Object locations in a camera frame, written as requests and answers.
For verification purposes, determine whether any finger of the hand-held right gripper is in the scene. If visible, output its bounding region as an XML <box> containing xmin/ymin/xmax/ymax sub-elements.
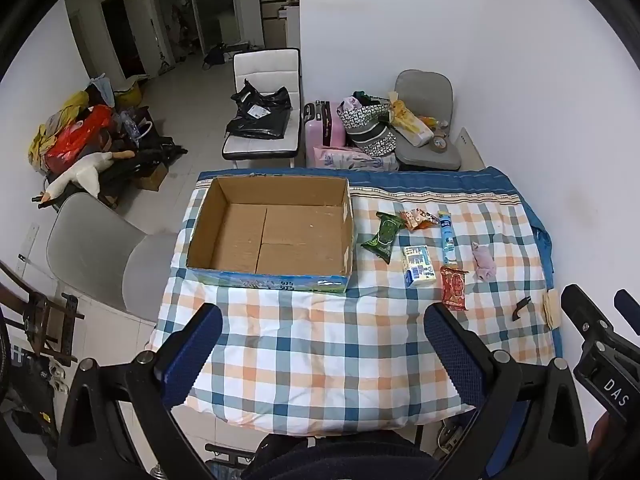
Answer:
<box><xmin>561</xmin><ymin>284</ymin><xmax>616</xmax><ymax>346</ymax></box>
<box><xmin>614</xmin><ymin>289</ymin><xmax>640</xmax><ymax>336</ymax></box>

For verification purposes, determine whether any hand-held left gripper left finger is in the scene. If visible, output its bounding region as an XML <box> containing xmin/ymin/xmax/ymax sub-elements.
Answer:
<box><xmin>55</xmin><ymin>302</ymin><xmax>223</xmax><ymax>480</ymax></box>

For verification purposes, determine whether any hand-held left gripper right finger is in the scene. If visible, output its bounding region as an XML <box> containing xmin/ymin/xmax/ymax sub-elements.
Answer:
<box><xmin>424</xmin><ymin>302</ymin><xmax>588</xmax><ymax>480</ymax></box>

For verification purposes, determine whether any red snack packet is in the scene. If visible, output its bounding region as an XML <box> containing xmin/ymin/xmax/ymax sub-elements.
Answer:
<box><xmin>440</xmin><ymin>266</ymin><xmax>469</xmax><ymax>311</ymax></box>

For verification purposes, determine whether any white blue carton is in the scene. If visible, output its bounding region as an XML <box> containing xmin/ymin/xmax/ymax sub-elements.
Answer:
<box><xmin>402</xmin><ymin>246</ymin><xmax>435</xmax><ymax>288</ymax></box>

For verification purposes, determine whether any pink sock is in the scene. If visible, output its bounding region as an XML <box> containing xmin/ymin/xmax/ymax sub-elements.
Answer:
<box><xmin>471</xmin><ymin>241</ymin><xmax>497</xmax><ymax>281</ymax></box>

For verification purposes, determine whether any blue white tube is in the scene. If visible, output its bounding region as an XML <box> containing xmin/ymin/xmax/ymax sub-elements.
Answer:
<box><xmin>438</xmin><ymin>211</ymin><xmax>458</xmax><ymax>267</ymax></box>

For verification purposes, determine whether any green snack packet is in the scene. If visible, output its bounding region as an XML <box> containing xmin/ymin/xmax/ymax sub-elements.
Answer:
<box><xmin>361</xmin><ymin>211</ymin><xmax>404</xmax><ymax>263</ymax></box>

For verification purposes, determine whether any orange snack packet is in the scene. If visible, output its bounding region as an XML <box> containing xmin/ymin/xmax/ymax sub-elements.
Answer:
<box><xmin>400</xmin><ymin>208</ymin><xmax>440</xmax><ymax>232</ymax></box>

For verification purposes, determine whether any person's right forearm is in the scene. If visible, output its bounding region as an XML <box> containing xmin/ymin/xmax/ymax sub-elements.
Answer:
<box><xmin>587</xmin><ymin>407</ymin><xmax>640</xmax><ymax>461</ymax></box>

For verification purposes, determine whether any beige paper piece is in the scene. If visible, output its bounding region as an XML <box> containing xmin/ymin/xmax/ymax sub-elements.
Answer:
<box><xmin>542</xmin><ymin>289</ymin><xmax>563</xmax><ymax>331</ymax></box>

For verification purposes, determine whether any plaid blanket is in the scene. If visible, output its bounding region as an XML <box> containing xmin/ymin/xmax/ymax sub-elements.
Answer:
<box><xmin>145</xmin><ymin>166</ymin><xmax>563</xmax><ymax>436</ymax></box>

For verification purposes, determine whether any grey shell chair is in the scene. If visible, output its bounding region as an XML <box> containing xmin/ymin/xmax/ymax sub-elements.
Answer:
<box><xmin>46</xmin><ymin>193</ymin><xmax>178</xmax><ymax>323</ymax></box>

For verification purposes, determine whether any person's dark clothing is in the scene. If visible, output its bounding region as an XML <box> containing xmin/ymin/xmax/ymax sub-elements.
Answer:
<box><xmin>245</xmin><ymin>430</ymin><xmax>436</xmax><ymax>480</ymax></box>

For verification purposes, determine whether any dark wooden stool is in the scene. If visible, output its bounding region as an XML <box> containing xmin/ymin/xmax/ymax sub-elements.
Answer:
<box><xmin>0</xmin><ymin>260</ymin><xmax>83</xmax><ymax>366</ymax></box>

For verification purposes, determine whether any small brown cardboard box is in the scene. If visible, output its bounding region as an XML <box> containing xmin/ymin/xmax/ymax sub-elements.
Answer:
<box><xmin>137</xmin><ymin>162</ymin><xmax>168</xmax><ymax>191</ymax></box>

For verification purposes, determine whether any pile of black bags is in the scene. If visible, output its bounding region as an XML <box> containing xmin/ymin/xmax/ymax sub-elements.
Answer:
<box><xmin>100</xmin><ymin>130</ymin><xmax>188</xmax><ymax>196</ymax></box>

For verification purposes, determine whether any white leaning board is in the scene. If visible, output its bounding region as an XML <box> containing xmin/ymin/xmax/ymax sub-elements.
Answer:
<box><xmin>457</xmin><ymin>127</ymin><xmax>486</xmax><ymax>171</ymax></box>

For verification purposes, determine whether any white goose plush toy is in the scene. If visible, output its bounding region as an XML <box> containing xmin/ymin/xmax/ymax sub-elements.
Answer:
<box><xmin>40</xmin><ymin>150</ymin><xmax>136</xmax><ymax>208</ymax></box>

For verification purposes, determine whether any pink floral pillow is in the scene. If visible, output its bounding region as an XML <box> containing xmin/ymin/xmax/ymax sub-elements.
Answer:
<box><xmin>312</xmin><ymin>145</ymin><xmax>399</xmax><ymax>172</ymax></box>

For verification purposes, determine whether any yellow white packet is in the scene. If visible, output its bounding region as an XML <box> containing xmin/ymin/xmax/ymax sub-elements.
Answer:
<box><xmin>389</xmin><ymin>91</ymin><xmax>435</xmax><ymax>148</ymax></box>

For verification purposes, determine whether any black plastic bag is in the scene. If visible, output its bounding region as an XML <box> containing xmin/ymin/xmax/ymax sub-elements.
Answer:
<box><xmin>225</xmin><ymin>79</ymin><xmax>292</xmax><ymax>140</ymax></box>

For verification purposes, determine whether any patterned tote bag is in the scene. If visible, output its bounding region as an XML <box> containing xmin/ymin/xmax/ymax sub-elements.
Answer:
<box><xmin>336</xmin><ymin>92</ymin><xmax>398</xmax><ymax>157</ymax></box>

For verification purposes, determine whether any red plastic bag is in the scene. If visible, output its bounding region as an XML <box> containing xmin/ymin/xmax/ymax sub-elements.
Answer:
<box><xmin>44</xmin><ymin>105</ymin><xmax>115</xmax><ymax>173</ymax></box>

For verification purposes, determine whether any pink suitcase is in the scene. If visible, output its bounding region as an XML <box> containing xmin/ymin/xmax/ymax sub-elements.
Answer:
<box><xmin>302</xmin><ymin>101</ymin><xmax>347</xmax><ymax>168</ymax></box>

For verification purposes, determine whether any yellow cloth bag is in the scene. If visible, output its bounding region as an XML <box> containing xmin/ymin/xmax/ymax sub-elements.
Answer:
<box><xmin>28</xmin><ymin>91</ymin><xmax>90</xmax><ymax>166</ymax></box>

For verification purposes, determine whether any yellow bin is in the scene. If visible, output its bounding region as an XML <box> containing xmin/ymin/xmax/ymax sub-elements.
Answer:
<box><xmin>114</xmin><ymin>76</ymin><xmax>146</xmax><ymax>108</ymax></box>

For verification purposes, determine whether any grey padded chair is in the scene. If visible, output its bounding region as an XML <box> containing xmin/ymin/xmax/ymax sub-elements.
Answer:
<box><xmin>392</xmin><ymin>70</ymin><xmax>462</xmax><ymax>172</ymax></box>

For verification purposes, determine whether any white padded chair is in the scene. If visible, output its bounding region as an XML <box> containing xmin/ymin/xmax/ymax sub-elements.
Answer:
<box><xmin>221</xmin><ymin>48</ymin><xmax>302</xmax><ymax>169</ymax></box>

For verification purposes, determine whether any black floor bag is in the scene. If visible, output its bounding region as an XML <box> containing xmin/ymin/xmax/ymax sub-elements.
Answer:
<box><xmin>202</xmin><ymin>42</ymin><xmax>236</xmax><ymax>68</ymax></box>

